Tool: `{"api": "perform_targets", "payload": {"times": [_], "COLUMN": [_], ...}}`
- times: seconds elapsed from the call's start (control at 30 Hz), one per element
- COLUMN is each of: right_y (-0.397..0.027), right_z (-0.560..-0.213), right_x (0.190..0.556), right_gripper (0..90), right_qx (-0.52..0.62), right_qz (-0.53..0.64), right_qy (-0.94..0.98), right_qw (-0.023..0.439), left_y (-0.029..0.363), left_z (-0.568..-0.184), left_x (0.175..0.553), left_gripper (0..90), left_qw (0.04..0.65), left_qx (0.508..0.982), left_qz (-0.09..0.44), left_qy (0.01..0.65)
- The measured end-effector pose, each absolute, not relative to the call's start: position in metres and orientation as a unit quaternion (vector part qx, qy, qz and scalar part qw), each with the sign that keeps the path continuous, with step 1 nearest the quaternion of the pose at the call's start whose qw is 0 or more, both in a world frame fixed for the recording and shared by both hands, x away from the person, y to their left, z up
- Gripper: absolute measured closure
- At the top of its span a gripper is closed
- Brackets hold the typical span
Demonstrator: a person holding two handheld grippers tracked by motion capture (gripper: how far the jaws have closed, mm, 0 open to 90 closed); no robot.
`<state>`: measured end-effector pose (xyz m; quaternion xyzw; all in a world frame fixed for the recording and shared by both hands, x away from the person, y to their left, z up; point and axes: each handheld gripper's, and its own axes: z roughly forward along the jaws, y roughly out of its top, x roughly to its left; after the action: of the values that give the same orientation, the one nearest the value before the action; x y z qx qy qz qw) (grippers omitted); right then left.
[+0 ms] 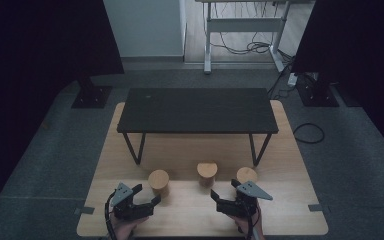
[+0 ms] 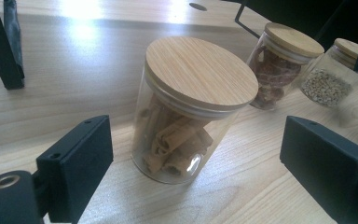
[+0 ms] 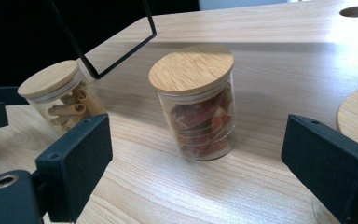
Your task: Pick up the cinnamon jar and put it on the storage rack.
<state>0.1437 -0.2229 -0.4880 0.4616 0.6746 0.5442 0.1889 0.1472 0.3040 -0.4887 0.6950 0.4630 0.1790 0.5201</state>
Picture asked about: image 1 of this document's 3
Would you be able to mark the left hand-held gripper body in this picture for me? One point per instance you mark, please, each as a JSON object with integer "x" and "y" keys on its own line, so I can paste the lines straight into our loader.
{"x": 131, "y": 210}

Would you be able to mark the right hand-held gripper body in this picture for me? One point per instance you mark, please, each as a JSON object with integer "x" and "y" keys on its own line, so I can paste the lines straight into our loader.
{"x": 236, "y": 207}

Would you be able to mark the glass jar with bamboo lid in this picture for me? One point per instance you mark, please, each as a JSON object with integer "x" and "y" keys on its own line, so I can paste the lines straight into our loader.
{"x": 245, "y": 174}
{"x": 207, "y": 170}

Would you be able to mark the wooden cylinder block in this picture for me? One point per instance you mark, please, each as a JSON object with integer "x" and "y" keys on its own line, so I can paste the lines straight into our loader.
{"x": 158, "y": 180}

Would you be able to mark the black metal-legged shelf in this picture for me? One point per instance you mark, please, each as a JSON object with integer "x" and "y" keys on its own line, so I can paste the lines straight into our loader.
{"x": 196, "y": 110}

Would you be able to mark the person's left hand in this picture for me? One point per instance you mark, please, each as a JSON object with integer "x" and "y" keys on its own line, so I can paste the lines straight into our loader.
{"x": 125, "y": 229}

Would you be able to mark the person's right hand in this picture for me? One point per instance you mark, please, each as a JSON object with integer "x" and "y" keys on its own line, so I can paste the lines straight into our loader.
{"x": 251, "y": 228}

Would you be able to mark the grey tape strip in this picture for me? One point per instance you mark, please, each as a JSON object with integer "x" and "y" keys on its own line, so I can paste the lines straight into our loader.
{"x": 85, "y": 210}
{"x": 316, "y": 207}

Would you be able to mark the black stand base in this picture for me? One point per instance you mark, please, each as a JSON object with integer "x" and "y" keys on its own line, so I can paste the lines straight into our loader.
{"x": 91, "y": 96}
{"x": 316, "y": 95}

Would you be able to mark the white power strip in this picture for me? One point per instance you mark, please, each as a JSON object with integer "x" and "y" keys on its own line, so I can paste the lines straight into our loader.
{"x": 292, "y": 80}

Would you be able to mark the white cabinet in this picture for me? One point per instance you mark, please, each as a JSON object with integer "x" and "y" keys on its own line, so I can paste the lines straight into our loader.
{"x": 143, "y": 26}

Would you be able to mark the black curtain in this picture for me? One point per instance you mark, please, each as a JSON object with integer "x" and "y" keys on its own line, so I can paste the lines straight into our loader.
{"x": 363, "y": 40}
{"x": 30, "y": 50}

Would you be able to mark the white desk frame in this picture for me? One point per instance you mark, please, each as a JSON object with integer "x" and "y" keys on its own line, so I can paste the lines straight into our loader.
{"x": 243, "y": 25}

